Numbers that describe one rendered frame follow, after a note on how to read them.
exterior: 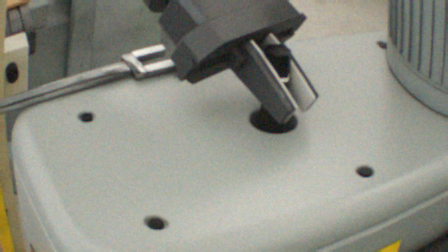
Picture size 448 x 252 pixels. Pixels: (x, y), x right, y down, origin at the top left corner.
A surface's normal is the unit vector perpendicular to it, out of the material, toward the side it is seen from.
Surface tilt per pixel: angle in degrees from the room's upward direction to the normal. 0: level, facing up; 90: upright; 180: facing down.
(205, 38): 52
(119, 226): 0
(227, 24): 31
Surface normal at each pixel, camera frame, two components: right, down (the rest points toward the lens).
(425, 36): -0.76, 0.31
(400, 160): 0.06, -0.84
